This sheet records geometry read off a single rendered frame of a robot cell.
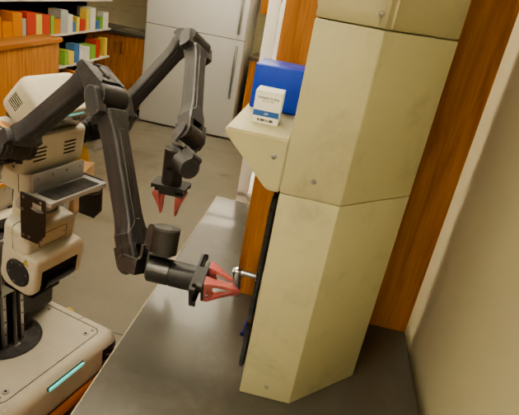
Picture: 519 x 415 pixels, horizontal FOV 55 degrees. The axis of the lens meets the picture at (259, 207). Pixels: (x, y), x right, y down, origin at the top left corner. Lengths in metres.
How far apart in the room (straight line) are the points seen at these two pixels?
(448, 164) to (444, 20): 0.44
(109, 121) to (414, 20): 0.68
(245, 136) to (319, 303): 0.36
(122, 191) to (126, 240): 0.11
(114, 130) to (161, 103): 5.02
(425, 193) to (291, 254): 0.47
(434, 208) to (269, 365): 0.56
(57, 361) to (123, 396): 1.10
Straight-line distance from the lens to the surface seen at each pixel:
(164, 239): 1.07
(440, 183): 1.30
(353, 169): 0.89
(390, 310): 1.45
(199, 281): 1.06
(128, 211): 1.15
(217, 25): 5.89
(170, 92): 6.13
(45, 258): 1.84
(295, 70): 1.04
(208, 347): 1.25
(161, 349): 1.23
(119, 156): 1.17
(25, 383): 2.13
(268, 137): 0.87
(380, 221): 1.01
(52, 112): 1.35
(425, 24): 0.92
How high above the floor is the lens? 1.74
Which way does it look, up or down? 24 degrees down
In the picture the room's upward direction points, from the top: 11 degrees clockwise
